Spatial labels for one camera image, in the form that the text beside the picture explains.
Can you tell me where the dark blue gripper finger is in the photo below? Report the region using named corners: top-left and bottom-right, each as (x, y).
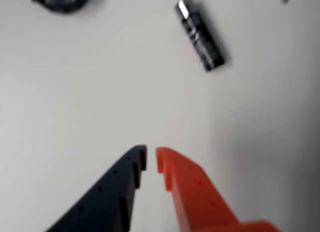
top-left (46, 144), bottom-right (148, 232)

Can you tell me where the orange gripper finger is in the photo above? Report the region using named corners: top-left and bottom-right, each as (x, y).
top-left (155, 146), bottom-right (283, 232)

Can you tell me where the black AA battery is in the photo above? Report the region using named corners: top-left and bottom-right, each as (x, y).
top-left (174, 0), bottom-right (226, 73)

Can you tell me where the black ring clip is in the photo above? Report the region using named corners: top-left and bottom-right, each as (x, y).
top-left (24, 0), bottom-right (92, 14)

